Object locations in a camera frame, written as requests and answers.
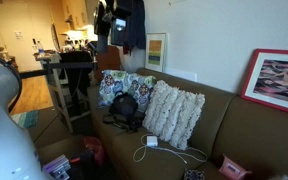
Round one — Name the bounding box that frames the reddish brown chair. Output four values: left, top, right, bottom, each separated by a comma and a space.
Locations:
95, 45, 122, 83

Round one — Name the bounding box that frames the white power adapter with cable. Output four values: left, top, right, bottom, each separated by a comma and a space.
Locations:
132, 133, 209, 165

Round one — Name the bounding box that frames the hanging dark jacket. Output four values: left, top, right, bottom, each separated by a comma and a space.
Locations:
123, 0, 147, 55

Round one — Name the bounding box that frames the black cloth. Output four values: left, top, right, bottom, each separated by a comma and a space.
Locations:
58, 50, 95, 98

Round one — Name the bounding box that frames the purple and white box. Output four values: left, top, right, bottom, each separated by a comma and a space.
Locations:
43, 154, 72, 180

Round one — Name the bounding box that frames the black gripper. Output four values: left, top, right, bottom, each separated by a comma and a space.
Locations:
93, 0, 135, 54

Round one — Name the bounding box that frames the shaggy cream pillow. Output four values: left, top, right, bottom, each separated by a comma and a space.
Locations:
142, 79, 206, 152

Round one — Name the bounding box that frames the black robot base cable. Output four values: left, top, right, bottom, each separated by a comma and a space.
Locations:
0, 51, 23, 114

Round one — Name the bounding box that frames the teal patterned rug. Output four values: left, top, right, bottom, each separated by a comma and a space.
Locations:
10, 109, 40, 130

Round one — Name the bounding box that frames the black bag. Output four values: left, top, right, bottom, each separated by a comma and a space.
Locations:
108, 90, 139, 118

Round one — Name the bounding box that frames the wooden kitchen cabinet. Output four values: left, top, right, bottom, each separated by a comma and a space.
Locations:
62, 0, 89, 30

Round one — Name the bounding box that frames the small pink pouch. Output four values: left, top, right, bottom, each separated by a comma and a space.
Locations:
218, 154, 252, 180

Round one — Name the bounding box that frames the brown leather sofa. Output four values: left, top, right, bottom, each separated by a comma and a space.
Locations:
37, 68, 288, 180

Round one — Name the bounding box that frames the red framed picture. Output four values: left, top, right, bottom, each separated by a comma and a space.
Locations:
240, 48, 288, 118

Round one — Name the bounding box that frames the black camera with strap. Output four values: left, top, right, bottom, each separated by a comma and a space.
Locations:
102, 112, 147, 134

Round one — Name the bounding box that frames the clear water bottle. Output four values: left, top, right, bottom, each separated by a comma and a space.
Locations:
37, 40, 46, 56

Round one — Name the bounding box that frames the blue patterned coaster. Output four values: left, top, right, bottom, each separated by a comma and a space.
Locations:
183, 168, 206, 180

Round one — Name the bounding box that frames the floral patterned pillow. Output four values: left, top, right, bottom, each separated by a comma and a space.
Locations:
98, 69, 158, 113

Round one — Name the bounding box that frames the white framed striped art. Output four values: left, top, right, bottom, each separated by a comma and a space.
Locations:
144, 32, 168, 73

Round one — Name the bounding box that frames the red bag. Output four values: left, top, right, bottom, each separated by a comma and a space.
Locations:
82, 135, 106, 167

